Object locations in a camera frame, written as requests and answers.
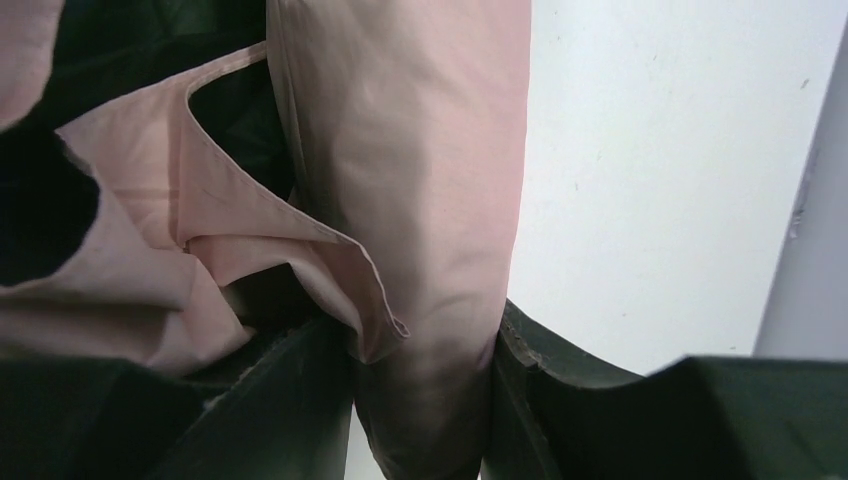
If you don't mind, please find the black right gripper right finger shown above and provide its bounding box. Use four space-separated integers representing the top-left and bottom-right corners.
482 304 847 480

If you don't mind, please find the pink folding umbrella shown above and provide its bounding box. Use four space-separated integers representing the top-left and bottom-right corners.
1 1 532 479

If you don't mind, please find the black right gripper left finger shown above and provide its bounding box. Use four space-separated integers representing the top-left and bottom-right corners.
1 317 352 479

